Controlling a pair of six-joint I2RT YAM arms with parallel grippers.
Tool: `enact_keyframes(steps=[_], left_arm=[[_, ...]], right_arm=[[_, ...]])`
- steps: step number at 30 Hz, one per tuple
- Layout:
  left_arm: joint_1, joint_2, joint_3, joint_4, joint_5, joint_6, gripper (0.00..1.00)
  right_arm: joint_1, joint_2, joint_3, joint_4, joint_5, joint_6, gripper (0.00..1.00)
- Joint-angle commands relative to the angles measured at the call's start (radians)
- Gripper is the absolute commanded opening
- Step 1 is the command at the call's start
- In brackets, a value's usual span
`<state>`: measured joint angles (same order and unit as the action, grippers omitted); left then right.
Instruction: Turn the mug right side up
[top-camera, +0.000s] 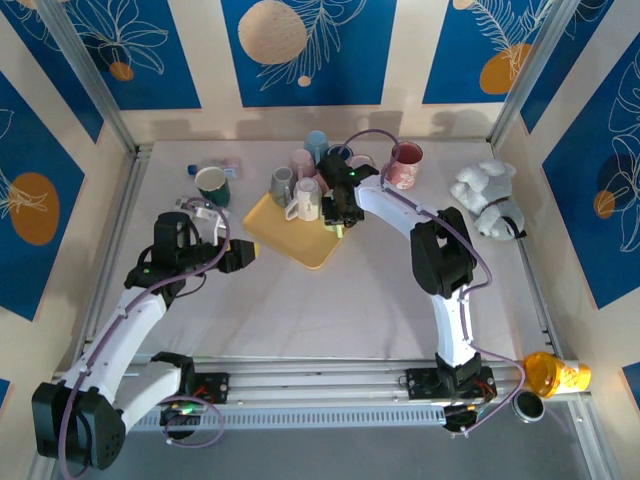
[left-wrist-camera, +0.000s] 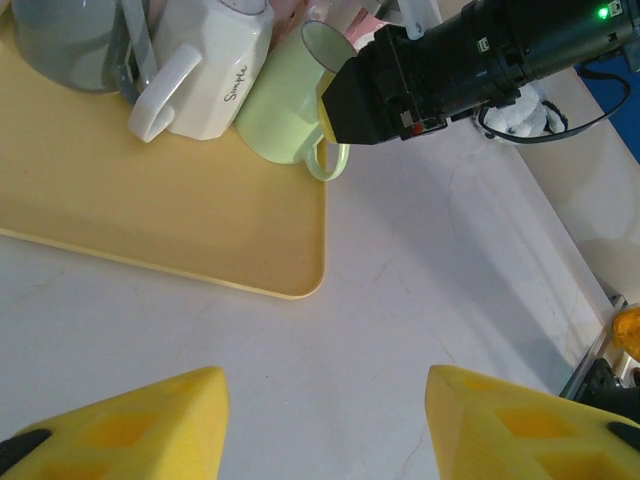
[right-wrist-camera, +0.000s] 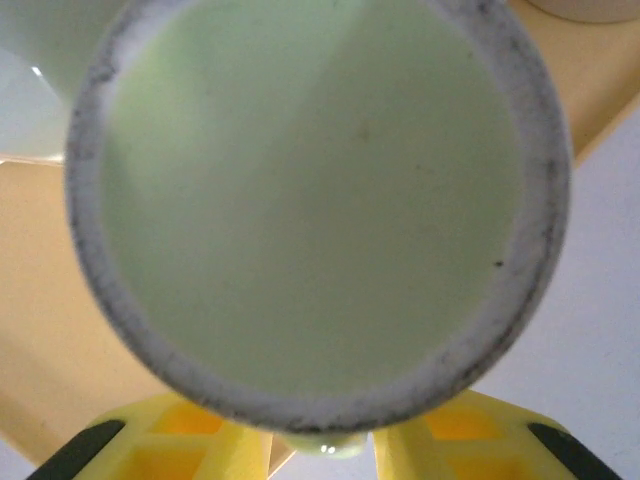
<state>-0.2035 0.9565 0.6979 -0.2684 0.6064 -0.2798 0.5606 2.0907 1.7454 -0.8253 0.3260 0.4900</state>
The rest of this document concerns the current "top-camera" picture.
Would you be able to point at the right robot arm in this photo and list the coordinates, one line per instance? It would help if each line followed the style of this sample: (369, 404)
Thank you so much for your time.
(450, 325)

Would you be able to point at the pink patterned mug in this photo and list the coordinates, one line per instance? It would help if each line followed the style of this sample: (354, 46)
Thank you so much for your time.
(405, 167)

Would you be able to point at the grey white plush toy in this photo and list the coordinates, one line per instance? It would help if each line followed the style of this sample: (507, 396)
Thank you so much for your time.
(485, 192)

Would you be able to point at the orange pill bottle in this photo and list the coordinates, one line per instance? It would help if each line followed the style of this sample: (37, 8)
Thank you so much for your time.
(555, 377)

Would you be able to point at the dark green mug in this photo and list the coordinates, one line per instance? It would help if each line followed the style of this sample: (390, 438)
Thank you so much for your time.
(212, 185)

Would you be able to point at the plastic water bottle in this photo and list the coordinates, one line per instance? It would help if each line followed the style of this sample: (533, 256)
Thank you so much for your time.
(234, 165)

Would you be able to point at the yellow tray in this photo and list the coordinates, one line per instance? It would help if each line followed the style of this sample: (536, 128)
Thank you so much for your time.
(295, 240)

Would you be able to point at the aluminium mounting rail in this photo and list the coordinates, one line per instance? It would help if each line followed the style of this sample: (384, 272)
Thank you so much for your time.
(310, 380)

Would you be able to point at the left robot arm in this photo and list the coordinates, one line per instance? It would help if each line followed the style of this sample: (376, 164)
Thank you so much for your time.
(105, 340)

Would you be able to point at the light green mug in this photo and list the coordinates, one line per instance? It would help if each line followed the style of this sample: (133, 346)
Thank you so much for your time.
(336, 231)

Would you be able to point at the light pink mug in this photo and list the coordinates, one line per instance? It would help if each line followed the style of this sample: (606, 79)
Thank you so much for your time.
(302, 161)

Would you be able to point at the aluminium frame post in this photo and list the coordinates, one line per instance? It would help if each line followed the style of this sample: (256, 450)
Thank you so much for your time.
(85, 65)
(530, 65)

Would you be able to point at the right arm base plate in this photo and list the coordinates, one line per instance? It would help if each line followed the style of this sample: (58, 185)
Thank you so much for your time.
(420, 382)

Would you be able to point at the light blue mug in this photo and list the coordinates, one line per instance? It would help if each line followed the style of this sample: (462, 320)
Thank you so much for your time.
(316, 145)

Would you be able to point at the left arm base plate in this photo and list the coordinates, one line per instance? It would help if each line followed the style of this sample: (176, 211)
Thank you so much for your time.
(215, 387)

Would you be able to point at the white mug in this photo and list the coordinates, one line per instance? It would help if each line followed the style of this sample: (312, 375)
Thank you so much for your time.
(306, 197)

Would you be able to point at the aluminium side rail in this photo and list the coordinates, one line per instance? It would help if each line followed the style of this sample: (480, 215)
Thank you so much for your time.
(127, 200)

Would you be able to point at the crumpled silver wrapper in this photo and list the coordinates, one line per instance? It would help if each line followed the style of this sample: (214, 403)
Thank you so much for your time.
(182, 204)

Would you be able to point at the navy blue mug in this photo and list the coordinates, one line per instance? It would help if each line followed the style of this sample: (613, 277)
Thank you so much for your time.
(340, 150)

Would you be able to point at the grey mug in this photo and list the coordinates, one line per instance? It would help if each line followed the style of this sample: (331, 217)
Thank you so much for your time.
(282, 182)

